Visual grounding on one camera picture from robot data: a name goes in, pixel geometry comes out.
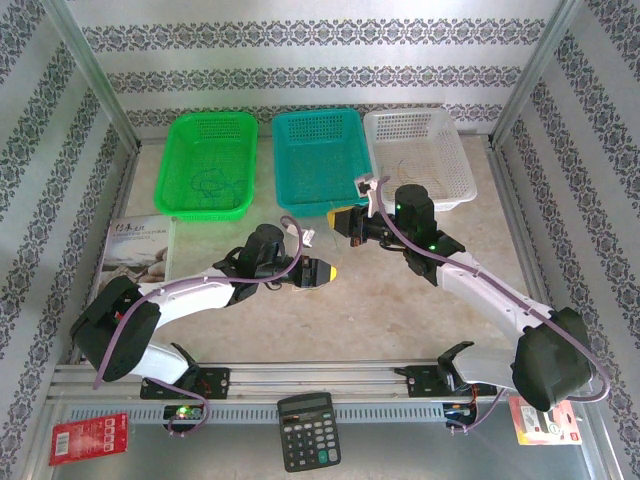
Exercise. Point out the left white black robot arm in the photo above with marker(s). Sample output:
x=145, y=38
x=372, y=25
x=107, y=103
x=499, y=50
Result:
x=185, y=295

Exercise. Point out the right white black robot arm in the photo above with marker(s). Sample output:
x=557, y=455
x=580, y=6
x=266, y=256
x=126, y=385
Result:
x=490, y=295

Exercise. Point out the teal plastic basket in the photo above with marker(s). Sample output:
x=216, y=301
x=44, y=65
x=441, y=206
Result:
x=322, y=160

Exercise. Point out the white plastic basket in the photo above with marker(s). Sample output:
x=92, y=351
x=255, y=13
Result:
x=430, y=140

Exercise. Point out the green plastic basket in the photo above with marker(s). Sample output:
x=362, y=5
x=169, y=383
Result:
x=207, y=150

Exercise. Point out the book with printed cover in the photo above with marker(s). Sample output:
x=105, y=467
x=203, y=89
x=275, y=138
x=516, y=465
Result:
x=135, y=250

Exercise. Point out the black desk calculator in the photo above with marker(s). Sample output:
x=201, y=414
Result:
x=307, y=435

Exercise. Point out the small circuit board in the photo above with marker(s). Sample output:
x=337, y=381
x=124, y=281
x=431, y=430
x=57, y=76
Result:
x=457, y=410
x=185, y=412

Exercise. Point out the red flash drive package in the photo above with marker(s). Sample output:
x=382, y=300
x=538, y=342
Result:
x=530, y=425

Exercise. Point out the red retail package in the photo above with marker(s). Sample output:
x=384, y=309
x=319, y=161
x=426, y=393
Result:
x=87, y=440

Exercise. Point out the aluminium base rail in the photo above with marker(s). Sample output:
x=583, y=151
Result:
x=320, y=380

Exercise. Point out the aluminium frame post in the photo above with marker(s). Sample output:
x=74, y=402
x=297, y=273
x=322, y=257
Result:
x=537, y=70
x=90, y=70

